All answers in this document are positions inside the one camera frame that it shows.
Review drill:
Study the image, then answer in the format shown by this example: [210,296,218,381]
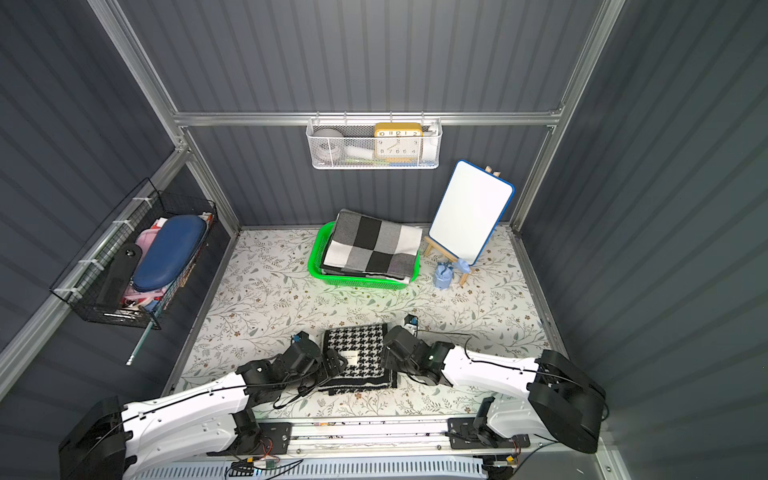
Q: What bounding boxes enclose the black white houndstooth scarf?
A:
[319,323,398,395]

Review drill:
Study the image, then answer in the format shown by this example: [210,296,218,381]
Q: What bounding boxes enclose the grey black checkered scarf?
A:
[321,209,422,281]

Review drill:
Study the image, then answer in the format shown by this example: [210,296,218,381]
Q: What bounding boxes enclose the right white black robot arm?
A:
[382,326,607,454]

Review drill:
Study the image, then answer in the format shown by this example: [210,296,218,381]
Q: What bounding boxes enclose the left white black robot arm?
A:
[58,332,347,479]

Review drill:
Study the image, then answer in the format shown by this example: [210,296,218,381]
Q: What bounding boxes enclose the green plastic basket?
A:
[307,221,421,290]

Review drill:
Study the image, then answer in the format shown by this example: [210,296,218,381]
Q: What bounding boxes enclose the pink items in basket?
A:
[122,217,168,310]

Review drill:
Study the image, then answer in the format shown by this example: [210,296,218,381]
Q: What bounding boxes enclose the small blue figurine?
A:
[433,259,471,290]

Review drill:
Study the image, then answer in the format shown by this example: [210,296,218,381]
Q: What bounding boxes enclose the wooden easel stand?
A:
[424,235,461,262]

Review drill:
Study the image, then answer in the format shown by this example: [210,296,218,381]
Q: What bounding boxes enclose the yellow alarm clock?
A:
[374,122,424,163]

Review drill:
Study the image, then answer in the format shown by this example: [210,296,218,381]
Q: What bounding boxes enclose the white tape roll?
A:
[309,128,345,164]

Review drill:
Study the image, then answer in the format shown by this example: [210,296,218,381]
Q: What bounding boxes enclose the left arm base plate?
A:
[237,422,293,456]

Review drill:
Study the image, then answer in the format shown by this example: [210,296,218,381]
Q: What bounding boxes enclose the aluminium front rail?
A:
[125,410,610,460]

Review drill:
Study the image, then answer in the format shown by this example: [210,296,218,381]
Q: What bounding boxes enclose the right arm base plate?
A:
[446,417,531,450]

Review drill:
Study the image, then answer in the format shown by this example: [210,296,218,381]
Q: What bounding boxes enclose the small circuit board with wires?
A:
[224,458,278,478]

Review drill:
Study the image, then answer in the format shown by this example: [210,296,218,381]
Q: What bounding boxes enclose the white board blue frame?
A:
[427,160,516,266]

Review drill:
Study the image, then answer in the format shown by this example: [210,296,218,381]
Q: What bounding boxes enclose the black wire side basket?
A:
[51,179,218,330]

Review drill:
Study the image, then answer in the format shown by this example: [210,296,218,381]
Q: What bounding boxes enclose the black remote handle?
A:
[95,243,142,308]

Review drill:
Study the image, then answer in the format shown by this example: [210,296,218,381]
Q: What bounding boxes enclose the white wire wall basket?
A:
[306,119,443,170]

